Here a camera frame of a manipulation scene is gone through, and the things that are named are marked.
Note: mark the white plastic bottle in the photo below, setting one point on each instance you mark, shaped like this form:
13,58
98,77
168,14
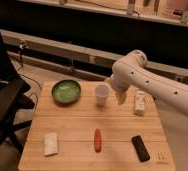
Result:
139,103

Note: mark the black office chair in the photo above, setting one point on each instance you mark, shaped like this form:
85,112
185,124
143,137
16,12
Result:
12,98

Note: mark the white folded cloth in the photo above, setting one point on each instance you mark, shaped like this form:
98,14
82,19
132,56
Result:
50,144

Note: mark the green ceramic bowl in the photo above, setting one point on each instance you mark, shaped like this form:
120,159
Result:
66,91

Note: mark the black remote control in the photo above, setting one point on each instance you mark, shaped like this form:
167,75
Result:
140,148

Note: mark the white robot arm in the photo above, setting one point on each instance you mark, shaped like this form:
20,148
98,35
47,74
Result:
130,70

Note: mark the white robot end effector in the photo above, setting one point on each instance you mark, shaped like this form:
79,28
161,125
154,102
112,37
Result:
121,98

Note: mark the translucent plastic cup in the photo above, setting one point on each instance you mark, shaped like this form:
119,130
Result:
101,94

